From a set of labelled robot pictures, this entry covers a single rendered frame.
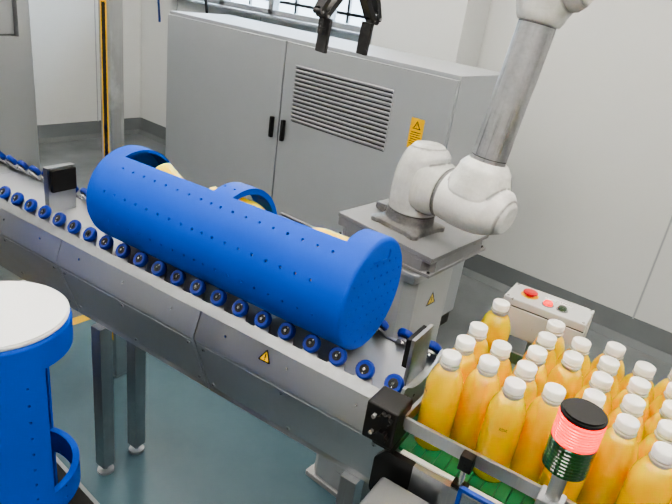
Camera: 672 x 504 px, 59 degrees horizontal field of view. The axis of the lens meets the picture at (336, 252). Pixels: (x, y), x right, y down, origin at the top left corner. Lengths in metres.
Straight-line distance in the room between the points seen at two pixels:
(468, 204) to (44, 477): 1.24
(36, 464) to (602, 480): 1.14
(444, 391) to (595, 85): 2.91
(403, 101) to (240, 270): 1.70
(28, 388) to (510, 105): 1.33
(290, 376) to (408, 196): 0.67
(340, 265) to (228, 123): 2.61
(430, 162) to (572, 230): 2.34
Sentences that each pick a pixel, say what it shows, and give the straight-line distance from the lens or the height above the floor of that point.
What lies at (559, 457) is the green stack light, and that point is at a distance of 0.92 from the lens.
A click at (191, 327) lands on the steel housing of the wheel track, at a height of 0.86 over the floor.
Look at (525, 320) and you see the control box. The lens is 1.55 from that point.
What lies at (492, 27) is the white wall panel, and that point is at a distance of 4.15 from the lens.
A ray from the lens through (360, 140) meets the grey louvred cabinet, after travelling 3.12.
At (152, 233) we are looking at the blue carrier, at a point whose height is 1.08.
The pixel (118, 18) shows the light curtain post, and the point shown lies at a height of 1.53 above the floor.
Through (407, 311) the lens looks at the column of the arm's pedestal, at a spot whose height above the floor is 0.85.
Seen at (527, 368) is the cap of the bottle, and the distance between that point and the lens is 1.24.
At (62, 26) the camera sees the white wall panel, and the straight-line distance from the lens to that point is 6.42.
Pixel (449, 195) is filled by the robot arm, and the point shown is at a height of 1.24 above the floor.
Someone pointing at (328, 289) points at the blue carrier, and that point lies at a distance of 1.30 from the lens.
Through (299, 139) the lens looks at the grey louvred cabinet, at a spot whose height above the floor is 0.93.
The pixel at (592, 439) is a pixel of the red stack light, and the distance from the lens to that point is 0.90.
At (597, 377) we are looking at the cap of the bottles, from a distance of 1.29.
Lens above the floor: 1.74
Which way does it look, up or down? 24 degrees down
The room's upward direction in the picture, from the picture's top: 8 degrees clockwise
